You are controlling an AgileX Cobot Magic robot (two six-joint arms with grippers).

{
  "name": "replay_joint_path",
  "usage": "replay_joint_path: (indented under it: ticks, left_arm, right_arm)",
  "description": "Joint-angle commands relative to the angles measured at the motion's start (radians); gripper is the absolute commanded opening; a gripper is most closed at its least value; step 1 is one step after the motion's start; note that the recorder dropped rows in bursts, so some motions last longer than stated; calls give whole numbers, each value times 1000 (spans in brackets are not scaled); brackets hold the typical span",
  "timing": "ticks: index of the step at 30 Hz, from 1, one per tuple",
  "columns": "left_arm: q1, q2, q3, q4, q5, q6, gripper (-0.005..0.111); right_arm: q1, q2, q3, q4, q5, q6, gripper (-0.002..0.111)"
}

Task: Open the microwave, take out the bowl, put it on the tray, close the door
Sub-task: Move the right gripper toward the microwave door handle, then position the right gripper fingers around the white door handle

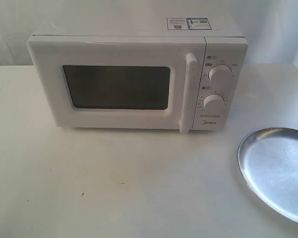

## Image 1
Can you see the white microwave oven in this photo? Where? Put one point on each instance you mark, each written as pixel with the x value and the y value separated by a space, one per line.
pixel 120 82

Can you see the white microwave oven body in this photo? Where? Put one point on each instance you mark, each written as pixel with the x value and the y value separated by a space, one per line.
pixel 225 46

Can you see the lower white control knob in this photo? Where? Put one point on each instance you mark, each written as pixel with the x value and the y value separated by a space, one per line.
pixel 214 103

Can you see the white control knob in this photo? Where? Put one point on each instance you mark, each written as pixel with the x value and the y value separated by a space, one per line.
pixel 220 74
pixel 214 103

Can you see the upper white control knob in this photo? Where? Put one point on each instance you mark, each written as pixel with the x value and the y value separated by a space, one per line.
pixel 220 74

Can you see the white warning label sticker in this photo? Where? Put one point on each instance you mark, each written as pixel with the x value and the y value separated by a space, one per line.
pixel 177 23

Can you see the blue energy label sticker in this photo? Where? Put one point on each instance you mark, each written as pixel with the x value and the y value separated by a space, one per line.
pixel 198 24

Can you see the round silver metal tray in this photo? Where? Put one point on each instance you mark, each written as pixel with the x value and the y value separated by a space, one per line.
pixel 268 162

